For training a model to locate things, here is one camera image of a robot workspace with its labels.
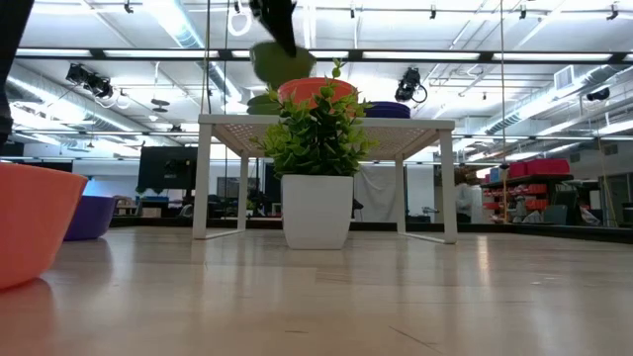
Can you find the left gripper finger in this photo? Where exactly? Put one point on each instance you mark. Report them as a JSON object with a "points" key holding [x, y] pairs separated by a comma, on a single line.
{"points": [[282, 20]]}

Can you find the floral mini bowl green outside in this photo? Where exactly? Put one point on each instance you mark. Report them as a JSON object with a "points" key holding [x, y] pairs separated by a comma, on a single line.
{"points": [[259, 110], [259, 99], [269, 69]]}

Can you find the orange plastic mini bowl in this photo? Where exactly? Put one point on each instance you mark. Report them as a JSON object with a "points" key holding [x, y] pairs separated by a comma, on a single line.
{"points": [[301, 81], [301, 96], [34, 222]]}

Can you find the blue plastic mini bowl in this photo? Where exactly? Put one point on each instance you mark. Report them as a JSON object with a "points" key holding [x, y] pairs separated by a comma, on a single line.
{"points": [[388, 104], [388, 110], [91, 217], [388, 115]]}

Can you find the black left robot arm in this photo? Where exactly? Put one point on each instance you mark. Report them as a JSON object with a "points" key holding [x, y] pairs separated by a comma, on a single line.
{"points": [[12, 49]]}

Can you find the white perforated metal shelf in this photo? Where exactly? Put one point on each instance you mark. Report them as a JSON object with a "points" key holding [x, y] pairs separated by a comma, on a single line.
{"points": [[420, 123]]}

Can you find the black monitor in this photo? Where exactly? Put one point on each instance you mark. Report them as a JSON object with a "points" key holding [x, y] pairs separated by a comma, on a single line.
{"points": [[165, 168]]}

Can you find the artificial plant in white pot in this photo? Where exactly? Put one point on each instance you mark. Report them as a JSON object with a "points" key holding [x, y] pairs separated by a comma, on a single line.
{"points": [[316, 212]]}

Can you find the white hanging sheet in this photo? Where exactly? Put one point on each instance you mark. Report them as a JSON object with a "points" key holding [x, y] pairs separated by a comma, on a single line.
{"points": [[376, 193]]}

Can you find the person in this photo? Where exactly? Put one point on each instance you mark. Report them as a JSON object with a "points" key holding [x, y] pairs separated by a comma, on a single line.
{"points": [[465, 198]]}

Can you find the rack with red bins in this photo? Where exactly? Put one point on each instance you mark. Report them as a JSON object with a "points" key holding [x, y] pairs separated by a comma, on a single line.
{"points": [[539, 183]]}

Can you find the black ceiling camera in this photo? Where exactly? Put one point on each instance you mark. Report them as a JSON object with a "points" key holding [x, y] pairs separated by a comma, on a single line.
{"points": [[91, 81], [599, 94], [408, 84]]}

